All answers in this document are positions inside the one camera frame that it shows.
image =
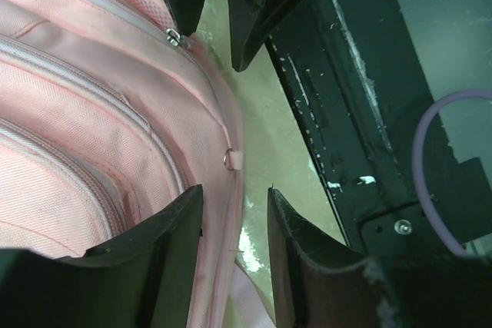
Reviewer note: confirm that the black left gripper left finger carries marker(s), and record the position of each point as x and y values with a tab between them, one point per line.
141	278

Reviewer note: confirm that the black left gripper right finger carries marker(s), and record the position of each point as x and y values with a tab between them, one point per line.
319	282

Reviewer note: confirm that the pink student backpack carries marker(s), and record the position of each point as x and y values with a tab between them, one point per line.
108	115

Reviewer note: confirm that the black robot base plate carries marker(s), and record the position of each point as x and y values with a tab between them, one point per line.
359	75

